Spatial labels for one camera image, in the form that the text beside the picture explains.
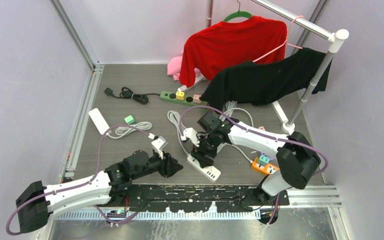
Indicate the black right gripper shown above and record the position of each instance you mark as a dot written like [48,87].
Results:
[204,161]

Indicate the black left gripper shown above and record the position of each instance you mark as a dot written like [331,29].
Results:
[170,166]

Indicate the small white power strip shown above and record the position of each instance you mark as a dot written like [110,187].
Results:
[99,121]

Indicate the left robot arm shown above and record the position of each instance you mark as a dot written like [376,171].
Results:
[38,203]

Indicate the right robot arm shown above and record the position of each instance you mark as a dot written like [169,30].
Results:
[297,160]

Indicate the yellow plug on green strip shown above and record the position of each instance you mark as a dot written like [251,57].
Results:
[180,95]

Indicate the large white power strip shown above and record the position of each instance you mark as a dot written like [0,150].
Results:
[210,172]

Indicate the orange power strip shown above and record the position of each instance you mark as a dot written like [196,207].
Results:
[265,169]

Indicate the purple power strip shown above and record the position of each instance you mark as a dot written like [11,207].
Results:
[267,155]

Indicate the green power strip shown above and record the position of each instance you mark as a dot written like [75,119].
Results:
[170,97]

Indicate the pink cloth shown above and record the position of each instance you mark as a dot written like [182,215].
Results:
[174,68]

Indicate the red t-shirt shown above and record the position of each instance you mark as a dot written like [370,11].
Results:
[227,44]

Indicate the black t-shirt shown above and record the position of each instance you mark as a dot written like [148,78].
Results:
[262,84]

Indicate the pink hanger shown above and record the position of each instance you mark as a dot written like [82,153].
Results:
[285,43]

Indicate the green hanger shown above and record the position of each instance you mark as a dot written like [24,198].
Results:
[238,14]

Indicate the metal clothes rack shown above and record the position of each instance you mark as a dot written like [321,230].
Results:
[289,107]

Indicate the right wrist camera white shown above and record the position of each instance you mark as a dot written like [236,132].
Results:
[190,134]

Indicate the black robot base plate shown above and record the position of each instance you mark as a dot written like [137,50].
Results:
[188,198]

